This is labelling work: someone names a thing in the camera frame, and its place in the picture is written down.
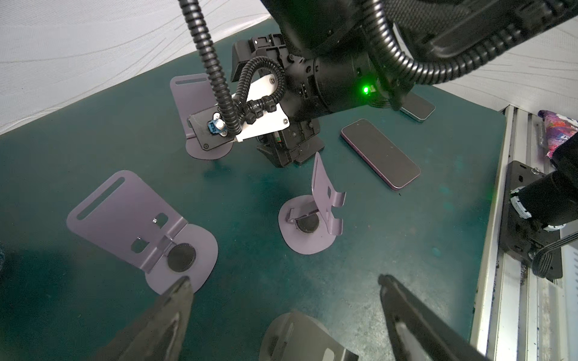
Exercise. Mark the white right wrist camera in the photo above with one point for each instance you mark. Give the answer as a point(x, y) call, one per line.
point(212, 132)

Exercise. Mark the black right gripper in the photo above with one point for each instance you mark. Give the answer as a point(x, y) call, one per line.
point(295, 144)

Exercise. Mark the grey phone stand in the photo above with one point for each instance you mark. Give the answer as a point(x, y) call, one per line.
point(297, 336)
point(128, 219)
point(307, 223)
point(193, 94)

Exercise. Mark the purple candy bag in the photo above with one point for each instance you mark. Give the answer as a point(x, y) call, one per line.
point(559, 129)

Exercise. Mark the grey phone stand right front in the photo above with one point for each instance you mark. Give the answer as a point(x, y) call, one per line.
point(307, 223)

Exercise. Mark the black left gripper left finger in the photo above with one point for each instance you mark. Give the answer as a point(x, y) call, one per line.
point(159, 333)

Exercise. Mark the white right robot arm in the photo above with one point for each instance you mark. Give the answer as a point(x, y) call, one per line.
point(337, 55)

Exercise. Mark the grey phone stand left front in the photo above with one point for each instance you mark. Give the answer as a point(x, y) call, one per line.
point(297, 336)

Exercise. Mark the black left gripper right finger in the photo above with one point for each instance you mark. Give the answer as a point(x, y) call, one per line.
point(415, 332)

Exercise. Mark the grey phone stand right back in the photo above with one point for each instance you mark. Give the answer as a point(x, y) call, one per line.
point(193, 94)

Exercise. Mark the grey phone stand middle back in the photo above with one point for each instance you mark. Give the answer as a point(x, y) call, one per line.
point(128, 219)

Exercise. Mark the phone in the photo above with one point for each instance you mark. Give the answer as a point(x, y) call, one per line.
point(391, 164)
point(417, 108)

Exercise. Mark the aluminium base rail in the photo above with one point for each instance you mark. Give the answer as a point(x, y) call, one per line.
point(518, 315)

